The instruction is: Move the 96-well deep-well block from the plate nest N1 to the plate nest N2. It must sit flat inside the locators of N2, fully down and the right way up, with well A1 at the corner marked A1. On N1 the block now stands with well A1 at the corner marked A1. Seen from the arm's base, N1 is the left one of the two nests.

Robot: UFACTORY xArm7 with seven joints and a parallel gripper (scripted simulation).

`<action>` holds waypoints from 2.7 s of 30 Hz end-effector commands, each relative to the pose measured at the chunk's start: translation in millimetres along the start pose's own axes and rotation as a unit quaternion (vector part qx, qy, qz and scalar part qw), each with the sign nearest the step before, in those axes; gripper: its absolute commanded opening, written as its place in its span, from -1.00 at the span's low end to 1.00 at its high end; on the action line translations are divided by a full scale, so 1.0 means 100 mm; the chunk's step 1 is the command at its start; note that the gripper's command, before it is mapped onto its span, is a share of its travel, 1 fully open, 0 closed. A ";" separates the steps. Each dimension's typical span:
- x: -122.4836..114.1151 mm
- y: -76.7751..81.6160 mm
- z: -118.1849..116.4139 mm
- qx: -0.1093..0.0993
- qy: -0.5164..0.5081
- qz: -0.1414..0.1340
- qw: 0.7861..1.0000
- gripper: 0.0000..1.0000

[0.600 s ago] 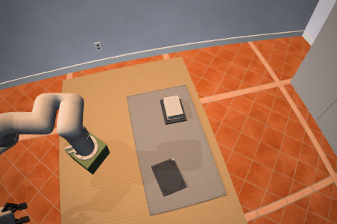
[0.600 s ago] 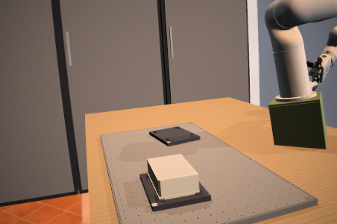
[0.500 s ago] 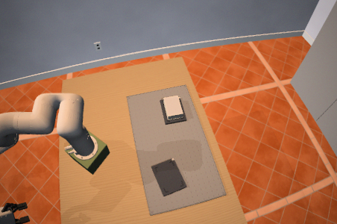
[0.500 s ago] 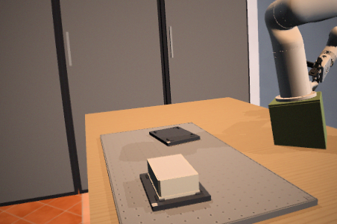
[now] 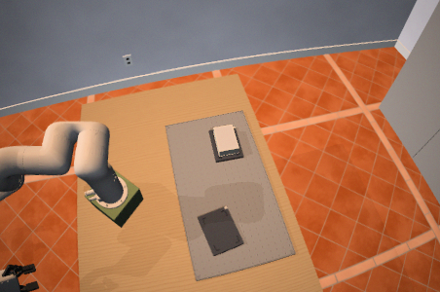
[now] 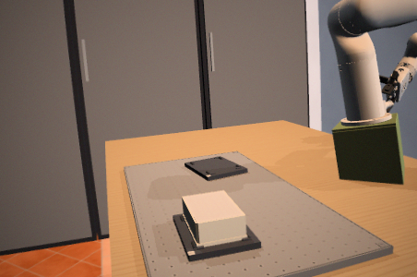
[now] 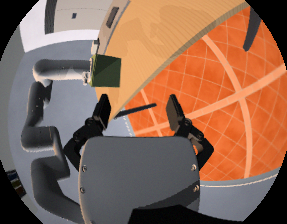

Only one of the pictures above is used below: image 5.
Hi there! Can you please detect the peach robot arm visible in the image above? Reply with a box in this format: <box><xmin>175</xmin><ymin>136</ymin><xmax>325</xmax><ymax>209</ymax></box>
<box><xmin>0</xmin><ymin>122</ymin><xmax>128</xmax><ymax>209</ymax></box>

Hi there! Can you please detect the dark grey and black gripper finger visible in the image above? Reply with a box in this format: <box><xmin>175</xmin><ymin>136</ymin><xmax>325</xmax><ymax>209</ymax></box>
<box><xmin>19</xmin><ymin>281</ymin><xmax>39</xmax><ymax>292</ymax></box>
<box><xmin>2</xmin><ymin>264</ymin><xmax>36</xmax><ymax>277</ymax></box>

